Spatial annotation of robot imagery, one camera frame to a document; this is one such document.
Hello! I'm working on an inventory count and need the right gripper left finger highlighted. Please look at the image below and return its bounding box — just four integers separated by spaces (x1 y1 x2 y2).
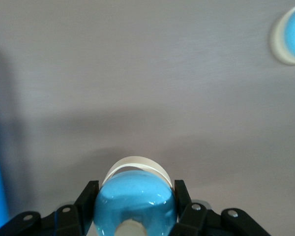
0 180 100 236

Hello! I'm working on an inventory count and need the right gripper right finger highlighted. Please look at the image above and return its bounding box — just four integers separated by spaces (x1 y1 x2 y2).
172 179 271 236

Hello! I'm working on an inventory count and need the table cover mat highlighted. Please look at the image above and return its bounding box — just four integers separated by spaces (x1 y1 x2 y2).
0 0 295 236

